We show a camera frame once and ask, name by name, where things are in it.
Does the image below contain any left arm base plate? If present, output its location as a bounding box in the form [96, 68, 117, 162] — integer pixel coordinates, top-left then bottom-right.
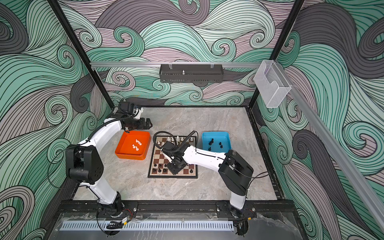
[97, 201, 138, 219]

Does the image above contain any aluminium rail back wall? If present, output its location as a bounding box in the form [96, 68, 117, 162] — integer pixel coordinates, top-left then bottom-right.
[90, 61, 261, 69]

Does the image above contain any orange plastic tray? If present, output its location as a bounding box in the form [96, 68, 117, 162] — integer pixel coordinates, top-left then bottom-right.
[115, 131, 151, 161]

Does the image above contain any black perforated wall tray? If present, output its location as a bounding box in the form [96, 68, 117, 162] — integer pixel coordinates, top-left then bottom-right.
[159, 64, 224, 83]

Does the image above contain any aluminium rail right wall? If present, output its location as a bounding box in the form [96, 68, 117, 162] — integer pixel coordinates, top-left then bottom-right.
[275, 62, 384, 230]

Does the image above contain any blue plastic tray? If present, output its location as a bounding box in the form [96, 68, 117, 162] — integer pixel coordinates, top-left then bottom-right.
[202, 131, 232, 153]

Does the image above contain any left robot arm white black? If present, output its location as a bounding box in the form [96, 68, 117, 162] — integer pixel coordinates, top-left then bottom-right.
[65, 108, 153, 218]

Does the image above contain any aluminium rail wall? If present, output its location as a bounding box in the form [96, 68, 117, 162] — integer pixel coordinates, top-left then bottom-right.
[90, 61, 261, 69]
[275, 62, 384, 230]

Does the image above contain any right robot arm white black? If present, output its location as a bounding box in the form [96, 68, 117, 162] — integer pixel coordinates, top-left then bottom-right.
[153, 131, 254, 212]

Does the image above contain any folding chess board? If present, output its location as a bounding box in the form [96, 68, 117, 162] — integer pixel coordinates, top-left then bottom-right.
[147, 135, 199, 179]

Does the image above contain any white slotted cable duct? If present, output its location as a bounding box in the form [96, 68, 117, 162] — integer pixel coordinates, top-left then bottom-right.
[59, 221, 235, 232]

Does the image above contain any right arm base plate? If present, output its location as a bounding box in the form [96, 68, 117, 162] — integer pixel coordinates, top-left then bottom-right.
[216, 201, 257, 219]

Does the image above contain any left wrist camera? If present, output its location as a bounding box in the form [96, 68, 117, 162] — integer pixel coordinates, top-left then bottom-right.
[118, 101, 142, 117]

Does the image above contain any clear plastic wall holder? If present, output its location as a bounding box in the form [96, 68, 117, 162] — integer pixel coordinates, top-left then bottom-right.
[254, 60, 292, 109]

